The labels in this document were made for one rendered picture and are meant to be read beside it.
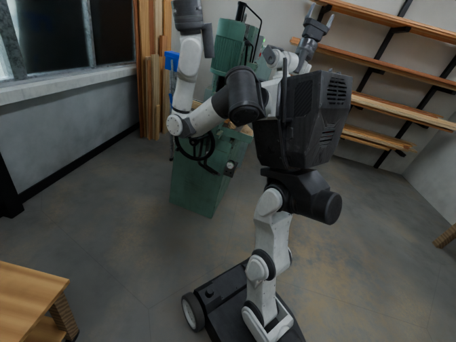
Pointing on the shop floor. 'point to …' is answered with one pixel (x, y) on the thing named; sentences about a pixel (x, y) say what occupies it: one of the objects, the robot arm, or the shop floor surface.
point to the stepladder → (172, 58)
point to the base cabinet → (199, 179)
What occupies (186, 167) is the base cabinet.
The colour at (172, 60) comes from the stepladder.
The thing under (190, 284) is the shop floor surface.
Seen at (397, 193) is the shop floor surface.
